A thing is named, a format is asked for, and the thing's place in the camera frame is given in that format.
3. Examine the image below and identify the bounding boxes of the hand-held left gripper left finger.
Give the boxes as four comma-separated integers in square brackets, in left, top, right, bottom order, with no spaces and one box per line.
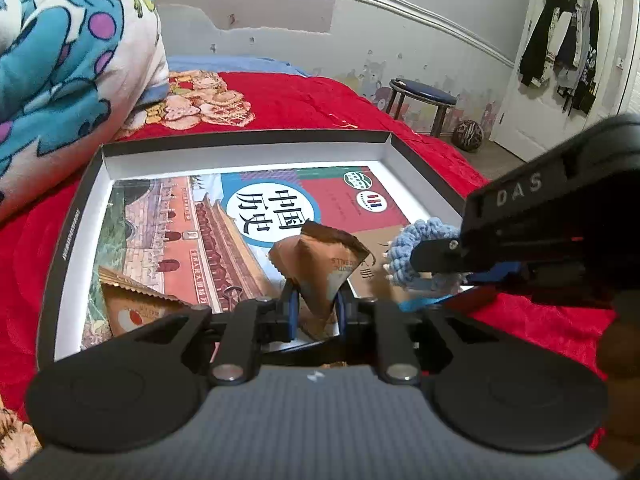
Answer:
[120,282,301,388]

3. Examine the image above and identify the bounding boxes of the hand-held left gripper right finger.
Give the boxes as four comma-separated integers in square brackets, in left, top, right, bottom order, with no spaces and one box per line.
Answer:
[332,287,501,388]

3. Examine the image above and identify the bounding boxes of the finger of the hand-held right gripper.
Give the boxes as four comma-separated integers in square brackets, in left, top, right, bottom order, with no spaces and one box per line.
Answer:
[400,262,526,312]
[410,237,473,277]

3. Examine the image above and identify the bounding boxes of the blue crocheted scrunchie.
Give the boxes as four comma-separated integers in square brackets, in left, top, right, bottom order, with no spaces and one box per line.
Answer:
[387,217,468,293]

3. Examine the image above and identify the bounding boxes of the brown snack packet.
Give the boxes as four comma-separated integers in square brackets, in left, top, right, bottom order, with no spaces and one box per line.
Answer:
[268,220,371,343]

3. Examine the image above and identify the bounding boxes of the black box with white inside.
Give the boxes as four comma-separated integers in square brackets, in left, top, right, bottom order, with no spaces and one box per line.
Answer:
[37,130,491,376]

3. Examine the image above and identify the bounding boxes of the person's right hand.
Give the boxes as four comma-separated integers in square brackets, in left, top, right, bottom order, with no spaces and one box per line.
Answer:
[596,317,640,463]

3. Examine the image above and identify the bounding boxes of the white door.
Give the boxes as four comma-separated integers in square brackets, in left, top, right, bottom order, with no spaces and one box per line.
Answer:
[492,0,640,163]

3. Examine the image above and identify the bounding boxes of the brown patterned ball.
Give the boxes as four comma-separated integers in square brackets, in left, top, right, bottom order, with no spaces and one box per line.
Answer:
[451,119,484,152]

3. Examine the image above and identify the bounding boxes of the illustrated red textbook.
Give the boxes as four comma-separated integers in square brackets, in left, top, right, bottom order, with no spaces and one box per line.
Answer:
[80,165,413,351]

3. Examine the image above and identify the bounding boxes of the orange snack packet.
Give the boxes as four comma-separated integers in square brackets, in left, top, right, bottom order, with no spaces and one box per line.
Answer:
[98,266,211,338]

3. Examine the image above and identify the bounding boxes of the black hanging hoodie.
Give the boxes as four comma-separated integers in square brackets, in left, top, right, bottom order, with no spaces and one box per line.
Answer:
[562,0,602,117]

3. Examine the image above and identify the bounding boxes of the blue-topped metal stool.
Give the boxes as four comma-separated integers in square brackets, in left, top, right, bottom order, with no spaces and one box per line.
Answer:
[387,77,458,138]

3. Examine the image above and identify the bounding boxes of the grey hanging garment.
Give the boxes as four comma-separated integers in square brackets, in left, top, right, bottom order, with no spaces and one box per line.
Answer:
[555,0,593,91]

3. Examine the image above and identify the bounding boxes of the black and white hanging jacket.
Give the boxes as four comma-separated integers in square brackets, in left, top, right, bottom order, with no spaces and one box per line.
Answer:
[517,0,576,88]

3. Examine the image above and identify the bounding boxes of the red embroidered blanket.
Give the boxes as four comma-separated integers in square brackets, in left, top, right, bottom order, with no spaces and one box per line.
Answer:
[0,71,621,456]

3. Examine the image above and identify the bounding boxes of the blue monster printed blanket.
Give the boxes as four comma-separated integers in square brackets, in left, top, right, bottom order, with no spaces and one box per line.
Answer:
[0,0,171,221]

